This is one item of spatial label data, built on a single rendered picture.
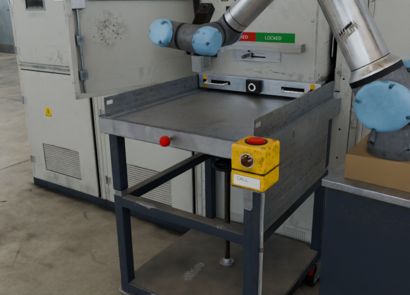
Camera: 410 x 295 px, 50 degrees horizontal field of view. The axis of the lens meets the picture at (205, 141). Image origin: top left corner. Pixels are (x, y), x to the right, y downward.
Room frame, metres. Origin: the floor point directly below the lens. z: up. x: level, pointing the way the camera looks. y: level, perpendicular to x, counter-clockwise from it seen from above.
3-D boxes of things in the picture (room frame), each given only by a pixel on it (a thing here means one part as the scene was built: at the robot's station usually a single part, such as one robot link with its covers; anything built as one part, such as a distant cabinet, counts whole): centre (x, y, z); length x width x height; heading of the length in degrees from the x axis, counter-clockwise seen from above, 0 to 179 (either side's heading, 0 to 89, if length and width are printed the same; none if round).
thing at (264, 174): (0.89, -0.11, 0.85); 0.08 x 0.08 x 0.10; 57
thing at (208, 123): (1.54, -0.08, 0.80); 0.68 x 0.62 x 0.06; 147
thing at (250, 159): (0.85, -0.08, 0.87); 0.03 x 0.01 x 0.03; 57
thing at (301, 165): (1.54, -0.08, 0.46); 0.64 x 0.58 x 0.66; 147
